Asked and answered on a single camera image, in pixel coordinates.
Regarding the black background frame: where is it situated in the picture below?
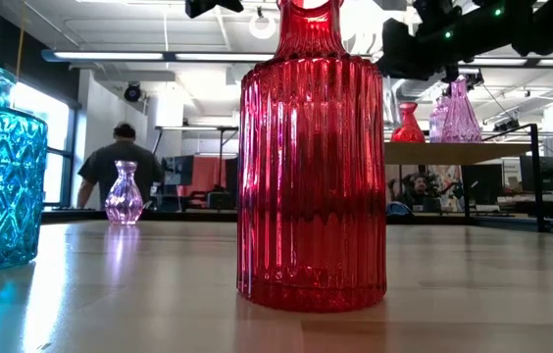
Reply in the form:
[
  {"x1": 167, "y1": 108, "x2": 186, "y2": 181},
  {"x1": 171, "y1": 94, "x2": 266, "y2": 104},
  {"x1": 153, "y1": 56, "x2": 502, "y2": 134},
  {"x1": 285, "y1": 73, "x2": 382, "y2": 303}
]
[{"x1": 155, "y1": 125, "x2": 241, "y2": 190}]

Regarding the red cone vase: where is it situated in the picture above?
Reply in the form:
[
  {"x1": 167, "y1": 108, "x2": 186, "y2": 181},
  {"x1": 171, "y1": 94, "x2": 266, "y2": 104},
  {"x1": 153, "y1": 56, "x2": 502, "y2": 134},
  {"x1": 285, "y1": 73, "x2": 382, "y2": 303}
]
[{"x1": 390, "y1": 101, "x2": 427, "y2": 144}]

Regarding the colourful poster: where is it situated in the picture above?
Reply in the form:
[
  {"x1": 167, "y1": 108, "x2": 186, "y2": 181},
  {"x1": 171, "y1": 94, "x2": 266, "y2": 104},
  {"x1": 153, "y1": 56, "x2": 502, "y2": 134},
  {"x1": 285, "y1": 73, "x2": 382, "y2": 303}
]
[{"x1": 427, "y1": 164, "x2": 463, "y2": 197}]

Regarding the black bag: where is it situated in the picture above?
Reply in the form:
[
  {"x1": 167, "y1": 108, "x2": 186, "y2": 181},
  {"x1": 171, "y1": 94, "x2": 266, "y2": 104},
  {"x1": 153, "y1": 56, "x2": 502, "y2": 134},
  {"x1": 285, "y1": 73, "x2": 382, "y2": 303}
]
[{"x1": 206, "y1": 190, "x2": 235, "y2": 211}]

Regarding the blue rounded object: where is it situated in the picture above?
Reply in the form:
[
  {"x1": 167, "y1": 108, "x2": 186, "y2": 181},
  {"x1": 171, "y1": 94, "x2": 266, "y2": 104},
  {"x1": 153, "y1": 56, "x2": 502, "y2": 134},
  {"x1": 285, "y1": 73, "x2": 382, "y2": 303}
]
[{"x1": 386, "y1": 201, "x2": 413, "y2": 218}]

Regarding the pink ribbed cone vase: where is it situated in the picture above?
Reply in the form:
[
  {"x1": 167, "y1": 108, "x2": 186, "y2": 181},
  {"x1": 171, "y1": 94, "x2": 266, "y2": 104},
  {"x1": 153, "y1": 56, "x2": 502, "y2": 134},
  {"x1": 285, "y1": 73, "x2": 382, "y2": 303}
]
[{"x1": 440, "y1": 75, "x2": 482, "y2": 144}]

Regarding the large black screen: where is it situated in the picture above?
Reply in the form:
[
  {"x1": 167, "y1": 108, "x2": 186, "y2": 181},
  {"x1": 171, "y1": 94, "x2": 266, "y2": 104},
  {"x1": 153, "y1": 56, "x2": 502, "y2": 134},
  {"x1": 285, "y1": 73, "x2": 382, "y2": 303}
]
[{"x1": 461, "y1": 164, "x2": 504, "y2": 207}]

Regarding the wooden shelf black frame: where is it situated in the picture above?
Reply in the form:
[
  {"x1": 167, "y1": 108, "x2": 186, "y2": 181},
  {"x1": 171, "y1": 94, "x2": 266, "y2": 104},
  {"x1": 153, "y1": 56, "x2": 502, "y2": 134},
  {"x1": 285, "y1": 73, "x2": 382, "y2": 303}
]
[{"x1": 383, "y1": 122, "x2": 547, "y2": 234}]

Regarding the long suspended light bar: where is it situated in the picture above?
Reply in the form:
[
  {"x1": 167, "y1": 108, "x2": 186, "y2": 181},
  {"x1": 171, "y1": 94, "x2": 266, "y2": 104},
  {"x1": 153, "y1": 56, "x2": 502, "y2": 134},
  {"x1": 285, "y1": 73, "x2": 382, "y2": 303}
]
[{"x1": 40, "y1": 48, "x2": 553, "y2": 69}]

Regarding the purple ribbed bottle vase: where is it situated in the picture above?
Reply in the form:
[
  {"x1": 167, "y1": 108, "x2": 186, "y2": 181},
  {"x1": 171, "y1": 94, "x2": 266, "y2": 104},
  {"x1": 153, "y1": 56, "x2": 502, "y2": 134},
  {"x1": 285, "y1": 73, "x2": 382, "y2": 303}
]
[{"x1": 427, "y1": 95, "x2": 452, "y2": 144}]

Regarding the orange room divider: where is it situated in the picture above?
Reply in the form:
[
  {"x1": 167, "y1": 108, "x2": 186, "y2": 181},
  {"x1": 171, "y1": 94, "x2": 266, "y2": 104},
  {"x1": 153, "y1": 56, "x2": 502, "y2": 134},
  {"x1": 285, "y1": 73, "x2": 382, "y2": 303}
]
[{"x1": 179, "y1": 156, "x2": 228, "y2": 198}]

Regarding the window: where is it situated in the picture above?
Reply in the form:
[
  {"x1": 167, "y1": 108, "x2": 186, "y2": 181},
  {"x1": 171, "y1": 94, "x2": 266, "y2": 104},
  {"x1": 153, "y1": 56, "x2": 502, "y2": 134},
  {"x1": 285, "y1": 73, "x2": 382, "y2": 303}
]
[{"x1": 11, "y1": 80, "x2": 79, "y2": 210}]

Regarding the pink bulb vase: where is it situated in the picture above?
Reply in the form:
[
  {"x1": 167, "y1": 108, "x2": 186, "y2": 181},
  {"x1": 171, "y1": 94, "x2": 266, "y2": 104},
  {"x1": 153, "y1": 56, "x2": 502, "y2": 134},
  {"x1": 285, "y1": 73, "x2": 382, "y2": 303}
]
[{"x1": 104, "y1": 160, "x2": 145, "y2": 227}]

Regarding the white round pendant lamp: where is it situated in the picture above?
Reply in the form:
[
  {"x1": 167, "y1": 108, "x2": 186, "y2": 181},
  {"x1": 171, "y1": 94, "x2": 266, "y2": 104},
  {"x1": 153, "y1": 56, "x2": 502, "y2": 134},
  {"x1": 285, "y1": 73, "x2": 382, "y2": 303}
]
[{"x1": 248, "y1": 5, "x2": 278, "y2": 41}]

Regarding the black aluminium table frame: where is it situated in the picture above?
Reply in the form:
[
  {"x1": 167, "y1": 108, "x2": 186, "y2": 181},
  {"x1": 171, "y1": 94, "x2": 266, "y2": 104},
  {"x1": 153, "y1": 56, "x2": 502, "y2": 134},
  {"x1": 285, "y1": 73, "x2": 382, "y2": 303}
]
[{"x1": 40, "y1": 208, "x2": 553, "y2": 237}]

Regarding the black computer monitor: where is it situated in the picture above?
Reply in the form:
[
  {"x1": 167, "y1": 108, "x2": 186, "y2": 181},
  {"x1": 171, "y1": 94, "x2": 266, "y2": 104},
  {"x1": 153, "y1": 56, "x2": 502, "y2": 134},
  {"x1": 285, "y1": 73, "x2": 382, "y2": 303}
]
[{"x1": 161, "y1": 155, "x2": 195, "y2": 186}]

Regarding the person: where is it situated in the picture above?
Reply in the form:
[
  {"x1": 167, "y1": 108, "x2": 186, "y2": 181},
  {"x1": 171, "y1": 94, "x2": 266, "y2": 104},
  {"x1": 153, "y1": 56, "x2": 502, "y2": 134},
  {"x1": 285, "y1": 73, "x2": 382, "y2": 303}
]
[
  {"x1": 400, "y1": 174, "x2": 449, "y2": 213},
  {"x1": 75, "y1": 122, "x2": 164, "y2": 211}
]

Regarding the red ribbed bottle vase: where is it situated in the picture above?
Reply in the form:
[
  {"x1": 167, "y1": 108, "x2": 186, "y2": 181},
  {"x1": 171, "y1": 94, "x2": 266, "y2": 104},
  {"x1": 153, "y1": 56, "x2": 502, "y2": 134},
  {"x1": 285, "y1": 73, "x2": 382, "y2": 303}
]
[{"x1": 235, "y1": 0, "x2": 388, "y2": 314}]

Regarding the blue diamond-pattern vase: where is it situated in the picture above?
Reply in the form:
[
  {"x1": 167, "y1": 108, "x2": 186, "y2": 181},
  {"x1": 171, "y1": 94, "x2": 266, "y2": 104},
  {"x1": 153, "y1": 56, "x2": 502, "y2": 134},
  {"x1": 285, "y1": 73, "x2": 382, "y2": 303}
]
[{"x1": 0, "y1": 60, "x2": 49, "y2": 274}]

